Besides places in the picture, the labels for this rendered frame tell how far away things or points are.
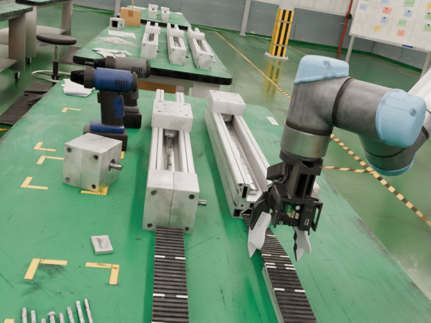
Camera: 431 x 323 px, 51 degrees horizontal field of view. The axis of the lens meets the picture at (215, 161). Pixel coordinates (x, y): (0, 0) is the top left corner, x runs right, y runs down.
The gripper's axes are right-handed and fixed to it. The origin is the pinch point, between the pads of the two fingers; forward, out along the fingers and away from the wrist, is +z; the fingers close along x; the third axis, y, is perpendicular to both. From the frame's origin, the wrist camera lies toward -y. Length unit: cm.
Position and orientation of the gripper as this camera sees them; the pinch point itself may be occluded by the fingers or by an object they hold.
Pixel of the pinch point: (274, 251)
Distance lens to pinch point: 85.2
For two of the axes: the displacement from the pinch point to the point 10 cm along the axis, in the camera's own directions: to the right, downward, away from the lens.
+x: 9.8, 1.1, 1.5
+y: 1.0, 3.6, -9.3
